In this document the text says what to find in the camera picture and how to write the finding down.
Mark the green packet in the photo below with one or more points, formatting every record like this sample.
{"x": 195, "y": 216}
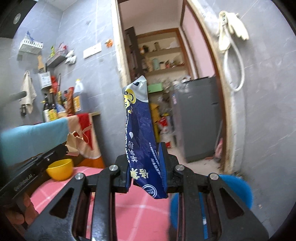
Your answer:
{"x": 53, "y": 52}

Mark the person's left hand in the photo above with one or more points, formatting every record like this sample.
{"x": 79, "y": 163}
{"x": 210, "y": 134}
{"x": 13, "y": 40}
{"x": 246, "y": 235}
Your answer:
{"x": 25, "y": 213}

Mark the yellow bowl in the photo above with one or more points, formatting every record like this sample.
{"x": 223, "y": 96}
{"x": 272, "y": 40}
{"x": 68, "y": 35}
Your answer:
{"x": 60, "y": 170}

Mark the dark wooden door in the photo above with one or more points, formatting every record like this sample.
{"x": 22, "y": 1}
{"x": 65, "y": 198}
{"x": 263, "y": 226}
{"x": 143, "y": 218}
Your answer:
{"x": 131, "y": 53}

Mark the brown canister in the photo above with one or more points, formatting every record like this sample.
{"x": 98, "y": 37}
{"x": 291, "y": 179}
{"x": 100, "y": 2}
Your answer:
{"x": 156, "y": 46}

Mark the door frame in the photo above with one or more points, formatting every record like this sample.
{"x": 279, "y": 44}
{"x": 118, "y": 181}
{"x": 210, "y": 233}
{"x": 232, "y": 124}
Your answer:
{"x": 116, "y": 46}

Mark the pink checked cloth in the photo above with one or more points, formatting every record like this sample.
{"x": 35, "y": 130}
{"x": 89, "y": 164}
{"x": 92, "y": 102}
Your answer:
{"x": 138, "y": 215}

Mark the white plastic basket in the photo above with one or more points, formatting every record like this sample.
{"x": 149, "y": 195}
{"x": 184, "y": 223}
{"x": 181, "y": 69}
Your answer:
{"x": 30, "y": 46}

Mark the red mesh bag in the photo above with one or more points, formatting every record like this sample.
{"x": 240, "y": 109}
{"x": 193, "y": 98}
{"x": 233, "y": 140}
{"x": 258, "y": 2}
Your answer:
{"x": 54, "y": 83}

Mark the orange wall hook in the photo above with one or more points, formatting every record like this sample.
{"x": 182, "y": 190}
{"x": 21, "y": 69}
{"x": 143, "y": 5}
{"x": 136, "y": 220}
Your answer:
{"x": 109, "y": 42}

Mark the green box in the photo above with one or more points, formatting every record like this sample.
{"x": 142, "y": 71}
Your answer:
{"x": 155, "y": 88}

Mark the beige hanging towel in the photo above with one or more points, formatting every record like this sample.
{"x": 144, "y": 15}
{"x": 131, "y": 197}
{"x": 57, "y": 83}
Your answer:
{"x": 27, "y": 90}

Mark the teal canister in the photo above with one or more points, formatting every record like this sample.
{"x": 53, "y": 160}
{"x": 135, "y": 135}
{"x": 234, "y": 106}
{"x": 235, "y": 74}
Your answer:
{"x": 155, "y": 63}

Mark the white utensil holder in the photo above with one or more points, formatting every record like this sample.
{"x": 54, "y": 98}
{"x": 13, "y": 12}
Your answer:
{"x": 45, "y": 80}

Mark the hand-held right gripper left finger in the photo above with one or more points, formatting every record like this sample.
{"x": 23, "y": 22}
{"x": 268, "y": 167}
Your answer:
{"x": 122, "y": 180}

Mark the grey washing machine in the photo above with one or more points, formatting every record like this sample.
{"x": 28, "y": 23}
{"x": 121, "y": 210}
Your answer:
{"x": 196, "y": 120}

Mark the blue snack wrapper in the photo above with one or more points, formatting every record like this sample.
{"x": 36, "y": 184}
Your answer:
{"x": 138, "y": 129}

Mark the red beige towel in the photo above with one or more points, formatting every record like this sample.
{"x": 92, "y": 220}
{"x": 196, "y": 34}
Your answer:
{"x": 85, "y": 129}

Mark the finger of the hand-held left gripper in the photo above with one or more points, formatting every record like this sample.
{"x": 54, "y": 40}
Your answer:
{"x": 57, "y": 154}

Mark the grey wall shelf rack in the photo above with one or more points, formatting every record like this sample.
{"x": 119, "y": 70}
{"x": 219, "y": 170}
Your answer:
{"x": 56, "y": 60}

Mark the large cooking oil bottle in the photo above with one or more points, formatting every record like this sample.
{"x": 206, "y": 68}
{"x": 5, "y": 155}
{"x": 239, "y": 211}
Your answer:
{"x": 79, "y": 97}

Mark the red seasoning packet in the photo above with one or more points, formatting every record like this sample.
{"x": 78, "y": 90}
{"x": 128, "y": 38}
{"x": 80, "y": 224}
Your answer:
{"x": 62, "y": 48}

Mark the red white bag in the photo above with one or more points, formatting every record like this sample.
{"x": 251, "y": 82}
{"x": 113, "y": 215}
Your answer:
{"x": 165, "y": 132}

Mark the teal brown cloth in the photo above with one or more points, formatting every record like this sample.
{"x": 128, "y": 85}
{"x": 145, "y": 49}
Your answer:
{"x": 30, "y": 136}

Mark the white wall switch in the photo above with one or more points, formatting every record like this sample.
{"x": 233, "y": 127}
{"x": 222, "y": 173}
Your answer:
{"x": 87, "y": 53}

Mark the white crumpled plastic bag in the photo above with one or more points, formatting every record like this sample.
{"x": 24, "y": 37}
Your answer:
{"x": 70, "y": 58}

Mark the blue plastic bucket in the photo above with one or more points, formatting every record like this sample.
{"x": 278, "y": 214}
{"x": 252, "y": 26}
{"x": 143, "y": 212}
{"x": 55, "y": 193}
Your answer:
{"x": 235, "y": 187}

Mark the white wall socket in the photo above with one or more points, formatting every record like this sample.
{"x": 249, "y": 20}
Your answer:
{"x": 97, "y": 48}

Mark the pile of plastic bags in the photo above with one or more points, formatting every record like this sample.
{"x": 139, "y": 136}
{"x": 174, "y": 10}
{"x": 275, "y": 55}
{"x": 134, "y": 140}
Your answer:
{"x": 170, "y": 95}

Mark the wooden shelving unit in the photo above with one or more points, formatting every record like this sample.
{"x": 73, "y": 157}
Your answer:
{"x": 166, "y": 49}

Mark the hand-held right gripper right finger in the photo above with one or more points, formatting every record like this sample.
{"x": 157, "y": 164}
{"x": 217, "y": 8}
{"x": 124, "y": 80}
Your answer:
{"x": 163, "y": 162}

